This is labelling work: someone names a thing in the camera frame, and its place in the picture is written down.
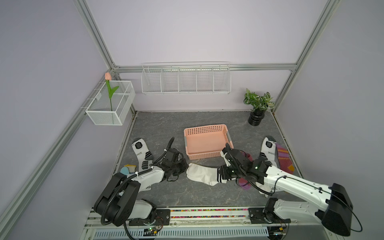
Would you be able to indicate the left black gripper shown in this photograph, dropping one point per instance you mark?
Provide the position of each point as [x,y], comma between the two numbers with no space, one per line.
[184,166]

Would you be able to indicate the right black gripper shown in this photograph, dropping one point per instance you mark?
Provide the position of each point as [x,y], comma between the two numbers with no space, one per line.
[223,170]

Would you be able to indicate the white sock two black stripes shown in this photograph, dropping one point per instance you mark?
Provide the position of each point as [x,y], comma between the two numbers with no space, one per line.
[205,175]

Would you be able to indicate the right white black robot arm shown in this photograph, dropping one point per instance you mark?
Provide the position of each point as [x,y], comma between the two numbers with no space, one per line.
[335,208]

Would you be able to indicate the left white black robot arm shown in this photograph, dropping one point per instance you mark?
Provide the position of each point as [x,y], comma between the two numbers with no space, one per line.
[118,202]

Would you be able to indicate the magenta purple yellow-cuff sock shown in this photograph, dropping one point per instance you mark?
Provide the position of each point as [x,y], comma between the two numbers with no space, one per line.
[244,184]

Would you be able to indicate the white sport sock left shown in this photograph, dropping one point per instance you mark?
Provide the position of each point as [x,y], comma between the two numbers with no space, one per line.
[145,159]

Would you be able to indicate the white sport sock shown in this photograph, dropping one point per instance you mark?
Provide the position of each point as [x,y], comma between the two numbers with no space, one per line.
[145,159]
[268,150]

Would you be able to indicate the white sport sock right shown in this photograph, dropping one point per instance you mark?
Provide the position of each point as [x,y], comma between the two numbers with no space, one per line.
[268,150]

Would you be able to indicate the white striped sock right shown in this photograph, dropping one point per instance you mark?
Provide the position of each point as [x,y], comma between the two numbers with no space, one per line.
[264,188]

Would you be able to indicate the pink perforated plastic basket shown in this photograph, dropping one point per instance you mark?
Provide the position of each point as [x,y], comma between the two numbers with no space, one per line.
[206,141]

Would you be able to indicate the blue yellow sock left edge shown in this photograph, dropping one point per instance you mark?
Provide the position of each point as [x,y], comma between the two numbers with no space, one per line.
[128,170]

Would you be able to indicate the magenta striped sock far right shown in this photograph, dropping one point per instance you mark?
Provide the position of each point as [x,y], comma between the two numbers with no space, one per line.
[285,161]

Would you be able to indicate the potted green plant black pot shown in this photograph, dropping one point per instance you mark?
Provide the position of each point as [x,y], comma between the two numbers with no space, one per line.
[260,105]

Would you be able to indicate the artificial pink tulip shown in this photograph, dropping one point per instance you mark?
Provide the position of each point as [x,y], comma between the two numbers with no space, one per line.
[111,90]

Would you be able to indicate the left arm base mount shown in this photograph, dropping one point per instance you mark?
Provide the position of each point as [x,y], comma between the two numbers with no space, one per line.
[158,217]

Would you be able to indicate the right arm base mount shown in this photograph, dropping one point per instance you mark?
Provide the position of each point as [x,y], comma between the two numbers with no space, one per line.
[267,214]

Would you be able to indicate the white mesh wall basket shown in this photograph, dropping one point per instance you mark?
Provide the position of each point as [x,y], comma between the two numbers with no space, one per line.
[112,103]

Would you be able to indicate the white wire wall shelf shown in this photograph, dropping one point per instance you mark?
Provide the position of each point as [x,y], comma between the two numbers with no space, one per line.
[186,78]

